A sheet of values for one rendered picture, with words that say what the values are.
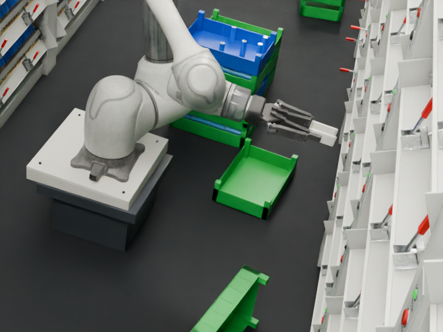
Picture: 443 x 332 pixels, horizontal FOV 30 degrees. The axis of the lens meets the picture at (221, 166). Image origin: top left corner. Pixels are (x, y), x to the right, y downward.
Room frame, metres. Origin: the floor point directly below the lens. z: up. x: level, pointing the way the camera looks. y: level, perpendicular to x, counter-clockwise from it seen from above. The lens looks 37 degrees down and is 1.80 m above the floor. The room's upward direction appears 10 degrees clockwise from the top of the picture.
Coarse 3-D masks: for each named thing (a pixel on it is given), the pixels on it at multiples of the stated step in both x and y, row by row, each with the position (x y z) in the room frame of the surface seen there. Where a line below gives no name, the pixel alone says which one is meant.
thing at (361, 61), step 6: (360, 60) 2.62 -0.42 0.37; (366, 60) 2.61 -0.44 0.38; (360, 66) 2.62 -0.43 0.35; (360, 72) 2.59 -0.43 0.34; (360, 78) 2.55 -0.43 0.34; (360, 84) 2.51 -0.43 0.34; (360, 90) 2.43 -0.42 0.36; (360, 96) 2.42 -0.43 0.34; (354, 102) 2.39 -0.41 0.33; (354, 108) 2.35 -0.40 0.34; (354, 114) 2.31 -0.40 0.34; (348, 138) 2.17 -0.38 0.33; (348, 144) 2.14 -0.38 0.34; (342, 156) 2.02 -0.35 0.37; (342, 162) 2.02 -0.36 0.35
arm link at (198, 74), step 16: (160, 0) 1.82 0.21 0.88; (160, 16) 1.78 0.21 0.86; (176, 16) 1.77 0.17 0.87; (176, 32) 1.73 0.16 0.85; (176, 48) 1.70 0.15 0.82; (192, 48) 1.70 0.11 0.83; (176, 64) 1.67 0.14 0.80; (192, 64) 1.63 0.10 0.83; (208, 64) 1.63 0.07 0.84; (176, 80) 1.65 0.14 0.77; (192, 80) 1.60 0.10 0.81; (208, 80) 1.60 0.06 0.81; (224, 80) 1.65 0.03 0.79; (192, 96) 1.59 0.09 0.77; (208, 96) 1.60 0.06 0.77
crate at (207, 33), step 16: (192, 32) 2.68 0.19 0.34; (208, 32) 2.72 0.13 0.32; (224, 32) 2.71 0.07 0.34; (240, 32) 2.70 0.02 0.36; (272, 32) 2.66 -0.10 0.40; (208, 48) 2.52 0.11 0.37; (240, 48) 2.64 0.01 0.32; (256, 48) 2.66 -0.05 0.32; (272, 48) 2.64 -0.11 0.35; (224, 64) 2.50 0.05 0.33; (240, 64) 2.49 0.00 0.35; (256, 64) 2.48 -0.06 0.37
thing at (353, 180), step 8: (360, 120) 1.92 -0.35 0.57; (360, 128) 1.92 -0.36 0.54; (360, 136) 1.90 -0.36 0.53; (360, 144) 1.86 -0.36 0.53; (360, 152) 1.82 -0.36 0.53; (352, 160) 1.79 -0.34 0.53; (352, 176) 1.72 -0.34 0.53; (352, 184) 1.68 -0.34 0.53; (352, 192) 1.65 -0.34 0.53; (344, 216) 1.55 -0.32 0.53; (352, 216) 1.55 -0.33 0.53; (344, 224) 1.52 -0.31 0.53; (344, 240) 1.46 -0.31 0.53; (344, 248) 1.43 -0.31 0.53
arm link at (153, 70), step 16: (144, 0) 2.13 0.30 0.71; (176, 0) 2.15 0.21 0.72; (144, 16) 2.13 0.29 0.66; (144, 32) 2.13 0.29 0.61; (160, 32) 2.10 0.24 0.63; (160, 48) 2.10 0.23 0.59; (144, 64) 2.10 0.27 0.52; (160, 64) 2.09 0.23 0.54; (144, 80) 2.07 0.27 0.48; (160, 80) 2.06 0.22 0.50; (160, 96) 2.04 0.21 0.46; (160, 112) 2.02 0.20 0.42; (176, 112) 2.06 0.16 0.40
